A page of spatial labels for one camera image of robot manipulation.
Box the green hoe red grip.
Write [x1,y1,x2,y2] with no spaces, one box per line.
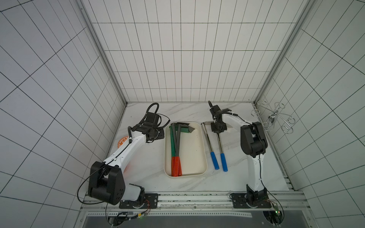
[169,125,175,157]
[169,123,194,177]

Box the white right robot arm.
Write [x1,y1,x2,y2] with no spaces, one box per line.
[208,101,268,208]

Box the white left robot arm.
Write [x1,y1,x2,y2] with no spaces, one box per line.
[87,112,165,205]

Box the cream plastic storage tray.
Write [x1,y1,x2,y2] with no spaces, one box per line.
[164,122,208,178]

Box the orange patterned bowl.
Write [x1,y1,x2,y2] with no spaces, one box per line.
[117,136,129,148]

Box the chrome wire cup rack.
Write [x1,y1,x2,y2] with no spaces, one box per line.
[251,100,296,135]

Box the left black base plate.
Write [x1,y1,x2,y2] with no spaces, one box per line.
[119,193,159,210]

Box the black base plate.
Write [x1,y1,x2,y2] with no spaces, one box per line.
[229,193,272,209]
[119,193,159,210]

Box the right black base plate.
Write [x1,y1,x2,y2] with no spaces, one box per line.
[229,193,272,209]

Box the aluminium mounting rail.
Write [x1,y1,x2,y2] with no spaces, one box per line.
[77,191,314,225]

